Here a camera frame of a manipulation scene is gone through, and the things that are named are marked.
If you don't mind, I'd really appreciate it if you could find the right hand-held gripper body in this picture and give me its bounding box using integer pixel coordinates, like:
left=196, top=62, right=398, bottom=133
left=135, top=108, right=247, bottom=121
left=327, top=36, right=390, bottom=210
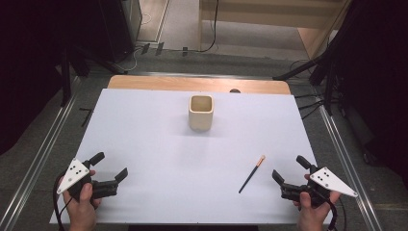
left=279, top=166, right=359, bottom=208

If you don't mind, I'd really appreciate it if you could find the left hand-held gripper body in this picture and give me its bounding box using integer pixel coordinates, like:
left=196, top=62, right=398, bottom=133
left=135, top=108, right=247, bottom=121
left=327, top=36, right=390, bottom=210
left=56, top=157, right=119, bottom=202

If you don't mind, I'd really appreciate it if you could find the person's left hand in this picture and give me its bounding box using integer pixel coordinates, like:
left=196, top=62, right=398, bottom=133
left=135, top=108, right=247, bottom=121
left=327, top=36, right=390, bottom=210
left=57, top=169, right=103, bottom=231

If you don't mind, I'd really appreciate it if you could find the person's right hand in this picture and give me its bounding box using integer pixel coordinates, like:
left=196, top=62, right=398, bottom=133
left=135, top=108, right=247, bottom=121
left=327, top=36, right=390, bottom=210
left=292, top=173, right=342, bottom=231

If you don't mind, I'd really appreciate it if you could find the dark pen with orange tip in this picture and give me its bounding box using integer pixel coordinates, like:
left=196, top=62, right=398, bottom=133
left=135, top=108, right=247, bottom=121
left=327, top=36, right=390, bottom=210
left=238, top=154, right=267, bottom=194

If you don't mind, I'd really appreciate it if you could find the white table mat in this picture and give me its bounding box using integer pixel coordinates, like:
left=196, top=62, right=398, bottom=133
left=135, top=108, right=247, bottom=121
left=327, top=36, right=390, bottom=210
left=49, top=88, right=335, bottom=225

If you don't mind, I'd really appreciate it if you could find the black metal stand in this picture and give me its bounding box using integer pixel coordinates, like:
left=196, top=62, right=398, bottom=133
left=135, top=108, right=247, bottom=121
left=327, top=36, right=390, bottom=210
left=272, top=47, right=343, bottom=117

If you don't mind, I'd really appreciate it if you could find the cream square cup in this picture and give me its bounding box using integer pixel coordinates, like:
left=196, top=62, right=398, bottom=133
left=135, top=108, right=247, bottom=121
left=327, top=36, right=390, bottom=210
left=188, top=94, right=215, bottom=132

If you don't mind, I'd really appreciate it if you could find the dark curtain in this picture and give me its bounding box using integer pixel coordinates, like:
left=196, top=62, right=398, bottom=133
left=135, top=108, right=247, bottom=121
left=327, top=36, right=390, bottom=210
left=0, top=0, right=107, bottom=157
left=330, top=0, right=408, bottom=184

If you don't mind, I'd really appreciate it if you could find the black cabinet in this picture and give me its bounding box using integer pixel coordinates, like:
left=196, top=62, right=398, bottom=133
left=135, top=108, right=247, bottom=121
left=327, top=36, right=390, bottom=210
left=95, top=0, right=143, bottom=64

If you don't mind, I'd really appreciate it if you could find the light wooden shelf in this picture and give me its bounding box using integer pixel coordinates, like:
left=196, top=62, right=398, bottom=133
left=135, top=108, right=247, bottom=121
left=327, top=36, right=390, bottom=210
left=197, top=0, right=354, bottom=61

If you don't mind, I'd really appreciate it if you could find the metal floor rail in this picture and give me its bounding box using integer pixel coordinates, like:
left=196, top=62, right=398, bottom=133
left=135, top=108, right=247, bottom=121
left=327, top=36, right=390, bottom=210
left=312, top=86, right=384, bottom=231
left=0, top=76, right=82, bottom=231

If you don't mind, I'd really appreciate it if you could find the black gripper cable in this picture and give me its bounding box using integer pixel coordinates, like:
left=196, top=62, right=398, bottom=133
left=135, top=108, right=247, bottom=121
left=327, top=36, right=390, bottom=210
left=52, top=174, right=73, bottom=231
left=323, top=192, right=348, bottom=231

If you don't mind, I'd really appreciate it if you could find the bundle of black cables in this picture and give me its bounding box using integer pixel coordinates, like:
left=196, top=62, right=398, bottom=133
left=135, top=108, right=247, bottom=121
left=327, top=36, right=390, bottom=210
left=293, top=90, right=328, bottom=120

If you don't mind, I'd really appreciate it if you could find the white floor cable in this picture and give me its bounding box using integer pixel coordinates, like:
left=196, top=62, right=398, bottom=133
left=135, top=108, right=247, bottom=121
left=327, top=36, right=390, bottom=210
left=121, top=45, right=144, bottom=73

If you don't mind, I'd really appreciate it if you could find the long black floor cable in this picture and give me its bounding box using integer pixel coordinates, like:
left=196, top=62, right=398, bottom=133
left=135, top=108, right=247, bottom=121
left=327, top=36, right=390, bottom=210
left=182, top=0, right=221, bottom=54

